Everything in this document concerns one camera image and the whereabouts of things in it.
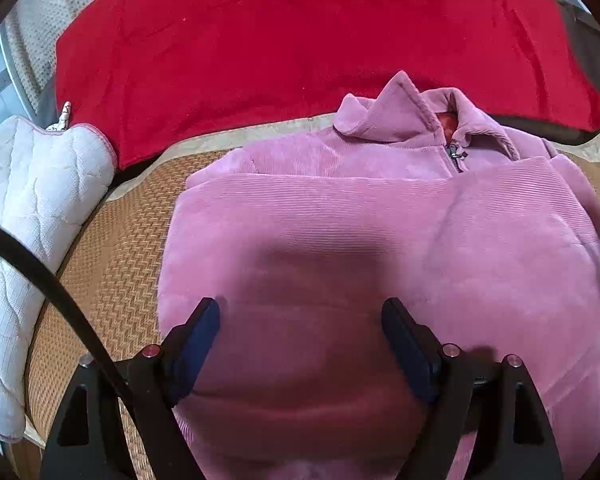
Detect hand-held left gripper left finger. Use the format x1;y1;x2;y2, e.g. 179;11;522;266
39;297;221;480

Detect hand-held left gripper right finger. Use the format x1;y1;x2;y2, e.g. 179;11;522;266
381;297;565;480

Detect pink corduroy jacket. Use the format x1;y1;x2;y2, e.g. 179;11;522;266
157;70;600;480

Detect woven bamboo mat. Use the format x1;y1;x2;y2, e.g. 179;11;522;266
10;112;600;480

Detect white quilted pillow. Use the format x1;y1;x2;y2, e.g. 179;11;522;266
0;115;118;443

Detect small patterned cloth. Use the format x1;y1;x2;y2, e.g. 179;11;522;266
47;101;73;132

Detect red plush blanket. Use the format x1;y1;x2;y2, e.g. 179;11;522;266
54;0;600;171

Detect beige dotted curtain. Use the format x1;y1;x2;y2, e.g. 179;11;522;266
2;0;126;111

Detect black cable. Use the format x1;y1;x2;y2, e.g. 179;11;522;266
0;219;131;401

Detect grey bed frame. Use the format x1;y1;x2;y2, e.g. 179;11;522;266
524;0;600;146

